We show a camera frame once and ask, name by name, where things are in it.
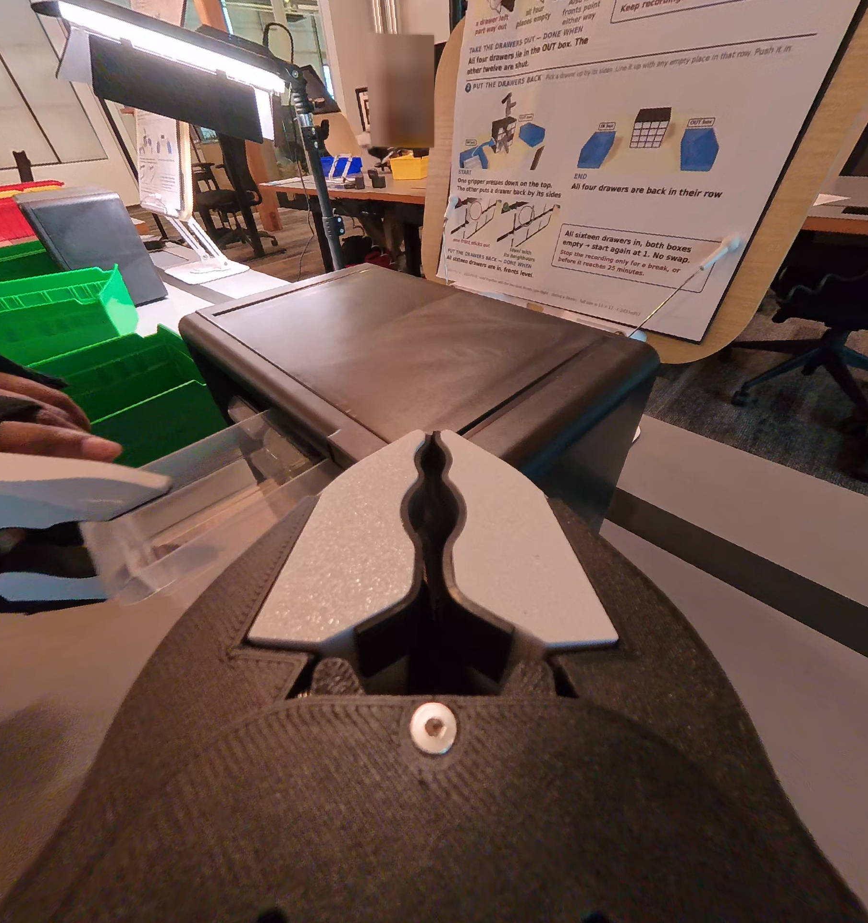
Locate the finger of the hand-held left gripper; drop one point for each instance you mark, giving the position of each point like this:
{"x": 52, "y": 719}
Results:
{"x": 45, "y": 588}
{"x": 59, "y": 490}

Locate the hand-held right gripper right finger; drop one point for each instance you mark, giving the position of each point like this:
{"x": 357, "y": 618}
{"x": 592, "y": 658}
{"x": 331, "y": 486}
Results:
{"x": 528, "y": 562}

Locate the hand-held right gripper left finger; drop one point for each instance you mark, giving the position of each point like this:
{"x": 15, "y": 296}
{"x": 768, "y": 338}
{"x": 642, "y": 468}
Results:
{"x": 340, "y": 562}

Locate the green plastic bin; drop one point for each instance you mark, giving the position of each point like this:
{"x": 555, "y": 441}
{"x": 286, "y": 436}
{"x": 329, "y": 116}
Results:
{"x": 45, "y": 324}
{"x": 145, "y": 411}
{"x": 8, "y": 263}

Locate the clear plastic drawer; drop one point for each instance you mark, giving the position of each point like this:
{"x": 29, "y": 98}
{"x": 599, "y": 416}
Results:
{"x": 189, "y": 490}

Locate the black drawer cabinet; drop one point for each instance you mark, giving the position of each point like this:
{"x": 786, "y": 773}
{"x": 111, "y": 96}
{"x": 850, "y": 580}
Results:
{"x": 405, "y": 339}

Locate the dark grey box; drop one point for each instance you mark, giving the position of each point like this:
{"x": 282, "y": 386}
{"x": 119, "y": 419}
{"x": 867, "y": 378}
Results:
{"x": 95, "y": 245}

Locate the red plastic bin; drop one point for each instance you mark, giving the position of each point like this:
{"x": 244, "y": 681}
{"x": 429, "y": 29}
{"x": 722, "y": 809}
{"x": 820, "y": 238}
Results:
{"x": 1, "y": 216}

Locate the white document stand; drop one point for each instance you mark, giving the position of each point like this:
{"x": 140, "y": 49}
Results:
{"x": 161, "y": 158}

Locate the black office chair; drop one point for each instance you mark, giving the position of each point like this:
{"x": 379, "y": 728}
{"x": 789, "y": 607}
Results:
{"x": 225, "y": 180}

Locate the black light stand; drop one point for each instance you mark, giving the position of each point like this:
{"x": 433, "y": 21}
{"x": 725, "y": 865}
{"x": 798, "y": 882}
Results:
{"x": 326, "y": 202}

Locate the white pushpin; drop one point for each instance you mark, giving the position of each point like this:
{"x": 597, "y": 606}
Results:
{"x": 722, "y": 251}
{"x": 453, "y": 204}

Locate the wooden desk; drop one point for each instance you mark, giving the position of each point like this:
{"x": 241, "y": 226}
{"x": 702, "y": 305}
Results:
{"x": 376, "y": 189}

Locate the light wooden poster board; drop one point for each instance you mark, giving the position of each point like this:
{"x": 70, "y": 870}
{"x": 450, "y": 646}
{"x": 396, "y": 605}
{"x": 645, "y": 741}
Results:
{"x": 787, "y": 288}

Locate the blue plastic bin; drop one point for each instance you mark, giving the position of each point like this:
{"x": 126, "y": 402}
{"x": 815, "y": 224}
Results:
{"x": 347, "y": 169}

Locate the black chair with teal base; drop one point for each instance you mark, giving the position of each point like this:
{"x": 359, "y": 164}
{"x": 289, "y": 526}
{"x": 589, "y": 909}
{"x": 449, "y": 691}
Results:
{"x": 823, "y": 303}

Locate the yellow plastic bin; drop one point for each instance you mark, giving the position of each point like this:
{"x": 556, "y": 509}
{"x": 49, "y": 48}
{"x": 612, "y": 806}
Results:
{"x": 409, "y": 168}

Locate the LED light panel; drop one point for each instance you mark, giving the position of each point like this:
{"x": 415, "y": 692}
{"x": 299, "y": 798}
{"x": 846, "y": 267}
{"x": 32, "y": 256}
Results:
{"x": 189, "y": 101}

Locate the wood-edged desk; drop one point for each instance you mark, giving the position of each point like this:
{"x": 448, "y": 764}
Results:
{"x": 859, "y": 223}

